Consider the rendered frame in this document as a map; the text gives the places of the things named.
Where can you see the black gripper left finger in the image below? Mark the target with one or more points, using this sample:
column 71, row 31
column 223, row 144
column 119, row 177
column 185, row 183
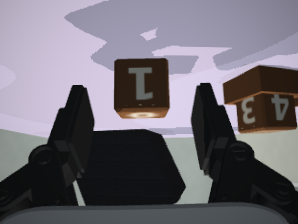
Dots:
column 47, row 179

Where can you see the brown number cube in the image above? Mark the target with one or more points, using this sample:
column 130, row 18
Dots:
column 141, row 88
column 266, row 113

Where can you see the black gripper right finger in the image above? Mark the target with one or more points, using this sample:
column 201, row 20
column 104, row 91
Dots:
column 231, row 164

